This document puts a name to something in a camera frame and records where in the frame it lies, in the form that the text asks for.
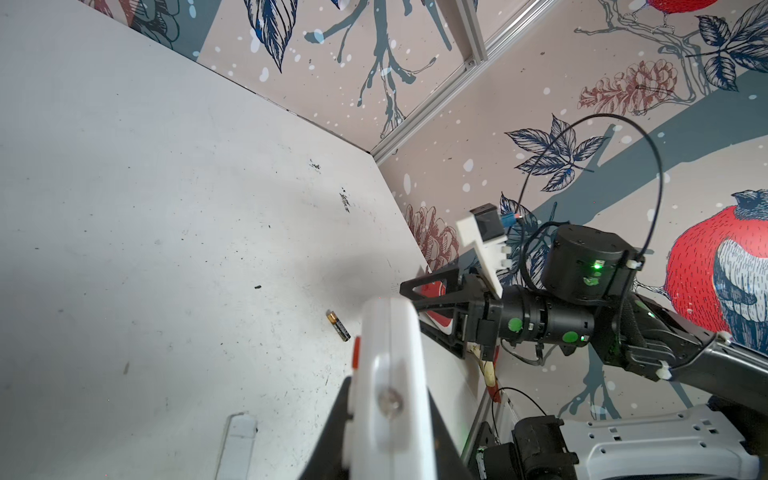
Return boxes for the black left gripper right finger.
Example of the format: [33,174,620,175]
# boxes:
[428,393,472,480]

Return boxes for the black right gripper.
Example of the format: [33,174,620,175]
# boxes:
[399,267,503,360]

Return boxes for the white battery cover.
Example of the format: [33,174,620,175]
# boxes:
[215,413,258,480]

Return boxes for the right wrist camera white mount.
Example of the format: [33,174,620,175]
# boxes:
[456,203,512,299]

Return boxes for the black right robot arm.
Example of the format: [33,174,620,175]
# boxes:
[400,222,767,479]

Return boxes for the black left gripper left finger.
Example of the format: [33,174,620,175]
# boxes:
[299,376,352,480]

